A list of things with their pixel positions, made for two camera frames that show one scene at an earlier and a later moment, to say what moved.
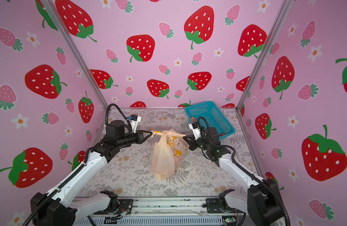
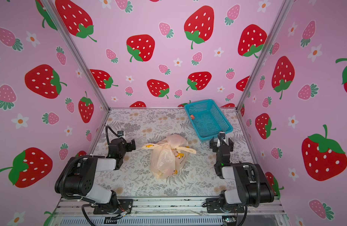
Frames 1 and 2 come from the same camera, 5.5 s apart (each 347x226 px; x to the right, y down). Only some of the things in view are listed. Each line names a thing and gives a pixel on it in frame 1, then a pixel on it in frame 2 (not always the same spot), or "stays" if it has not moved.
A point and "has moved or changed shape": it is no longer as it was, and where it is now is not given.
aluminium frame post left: x=64 y=32 stays
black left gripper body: x=128 y=140 -> x=122 y=155
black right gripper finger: x=191 y=142 -> x=213 y=145
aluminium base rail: x=165 y=211 stays
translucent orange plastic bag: x=168 y=153 has moved or changed shape
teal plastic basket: x=216 y=119 stays
